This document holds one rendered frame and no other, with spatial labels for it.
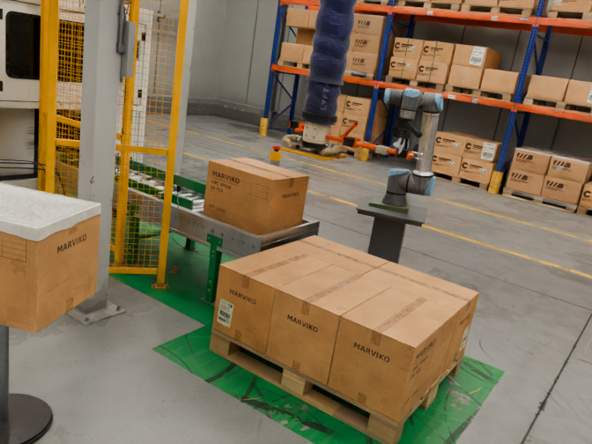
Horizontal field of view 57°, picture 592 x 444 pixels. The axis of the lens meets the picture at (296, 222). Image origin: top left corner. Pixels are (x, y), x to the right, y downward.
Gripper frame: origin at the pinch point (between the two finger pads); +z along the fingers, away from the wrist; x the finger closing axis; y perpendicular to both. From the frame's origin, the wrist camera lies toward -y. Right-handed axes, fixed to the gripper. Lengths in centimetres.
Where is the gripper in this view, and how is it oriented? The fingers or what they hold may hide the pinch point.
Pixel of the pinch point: (403, 152)
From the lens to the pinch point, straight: 335.4
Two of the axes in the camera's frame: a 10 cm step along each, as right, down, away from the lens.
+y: -8.5, -2.6, 4.6
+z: -1.5, 9.5, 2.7
